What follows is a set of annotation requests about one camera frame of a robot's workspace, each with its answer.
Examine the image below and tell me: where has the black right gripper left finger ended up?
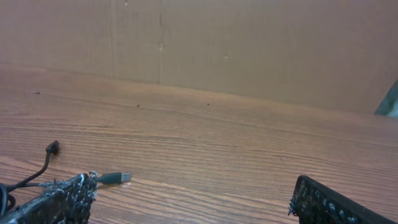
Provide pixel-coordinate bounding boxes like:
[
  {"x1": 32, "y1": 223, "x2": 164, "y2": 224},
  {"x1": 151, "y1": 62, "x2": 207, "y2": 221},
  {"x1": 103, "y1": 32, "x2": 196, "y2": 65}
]
[{"x1": 1, "y1": 173, "x2": 98, "y2": 224}]

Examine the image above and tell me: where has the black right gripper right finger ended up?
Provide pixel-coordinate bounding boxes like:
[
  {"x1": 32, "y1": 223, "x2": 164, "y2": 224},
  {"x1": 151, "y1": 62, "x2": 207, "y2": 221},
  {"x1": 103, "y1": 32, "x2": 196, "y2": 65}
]
[{"x1": 288, "y1": 175, "x2": 397, "y2": 224}]

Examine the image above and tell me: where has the black multi-connector USB cable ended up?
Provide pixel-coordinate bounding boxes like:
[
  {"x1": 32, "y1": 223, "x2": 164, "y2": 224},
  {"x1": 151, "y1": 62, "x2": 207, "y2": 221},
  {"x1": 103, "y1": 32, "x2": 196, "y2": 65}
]
[{"x1": 0, "y1": 171, "x2": 131, "y2": 218}]

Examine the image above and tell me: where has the grey object at wall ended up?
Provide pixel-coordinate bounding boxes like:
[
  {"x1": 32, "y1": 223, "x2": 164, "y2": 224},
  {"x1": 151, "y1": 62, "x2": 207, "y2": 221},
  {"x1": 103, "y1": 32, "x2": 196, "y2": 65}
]
[{"x1": 374, "y1": 80, "x2": 398, "y2": 118}]

